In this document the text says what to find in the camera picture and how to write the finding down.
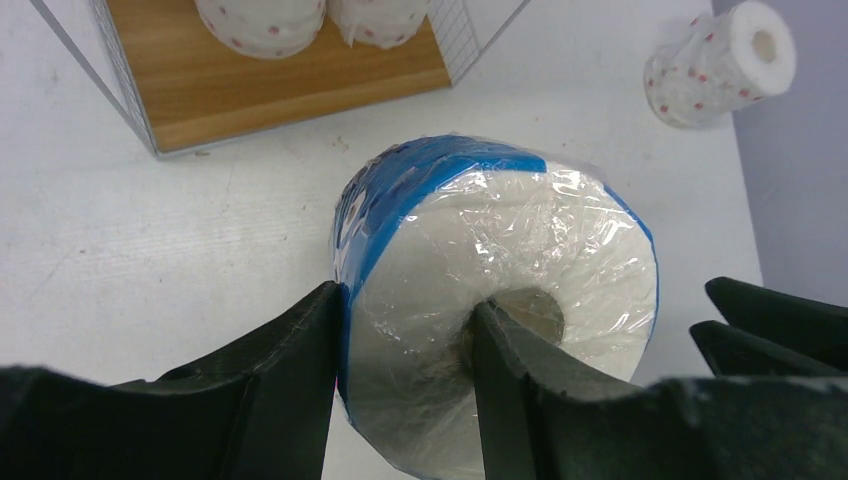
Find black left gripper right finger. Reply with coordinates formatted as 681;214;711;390
471;302;847;479

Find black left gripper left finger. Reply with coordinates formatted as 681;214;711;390
1;281;342;479

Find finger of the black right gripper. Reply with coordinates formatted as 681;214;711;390
705;277;847;371
689;321;845;377

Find blue roll edge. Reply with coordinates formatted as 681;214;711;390
330;135;659;479

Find white wire wooden shelf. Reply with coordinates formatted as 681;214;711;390
34;0;524;156

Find white dotted roll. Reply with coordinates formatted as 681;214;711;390
195;0;327;60
327;0;430;50

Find white roll near right wall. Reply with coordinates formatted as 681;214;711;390
643;1;797;128

